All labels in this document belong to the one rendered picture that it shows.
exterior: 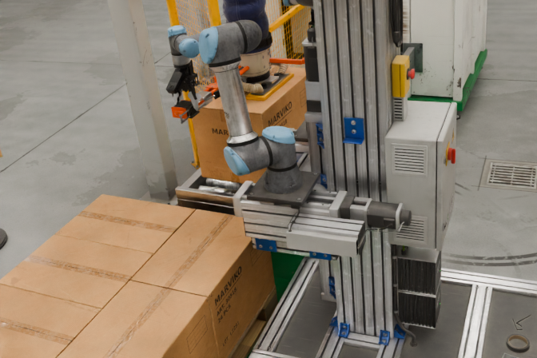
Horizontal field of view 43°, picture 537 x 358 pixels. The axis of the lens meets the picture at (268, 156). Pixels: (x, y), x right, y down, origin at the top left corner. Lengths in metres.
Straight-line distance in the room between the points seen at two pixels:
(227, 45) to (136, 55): 1.96
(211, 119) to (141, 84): 1.11
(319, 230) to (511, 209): 2.11
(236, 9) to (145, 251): 1.21
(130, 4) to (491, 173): 2.57
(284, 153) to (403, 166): 0.43
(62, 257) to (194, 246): 0.63
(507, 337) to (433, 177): 0.94
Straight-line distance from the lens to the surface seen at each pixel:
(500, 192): 4.53
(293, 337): 3.14
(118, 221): 3.52
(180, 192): 3.55
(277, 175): 2.51
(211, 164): 3.41
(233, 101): 2.38
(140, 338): 2.78
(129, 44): 4.25
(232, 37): 2.34
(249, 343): 3.42
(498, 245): 4.04
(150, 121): 4.40
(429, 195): 2.54
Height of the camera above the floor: 2.33
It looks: 27 degrees down
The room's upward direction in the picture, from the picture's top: 7 degrees counter-clockwise
